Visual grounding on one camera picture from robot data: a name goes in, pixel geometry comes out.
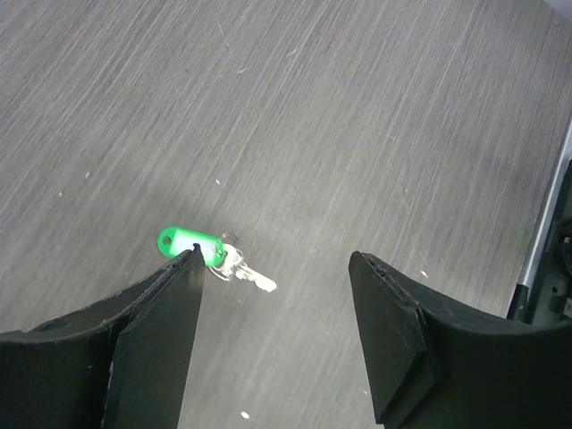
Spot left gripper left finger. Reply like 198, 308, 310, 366
1, 248, 206, 428

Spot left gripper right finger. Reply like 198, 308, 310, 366
349, 251, 571, 428

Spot key with green tag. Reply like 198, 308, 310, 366
157, 226, 277, 292

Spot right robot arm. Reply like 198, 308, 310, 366
526, 162, 571, 327

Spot aluminium frame rail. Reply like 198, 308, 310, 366
507, 120, 571, 323

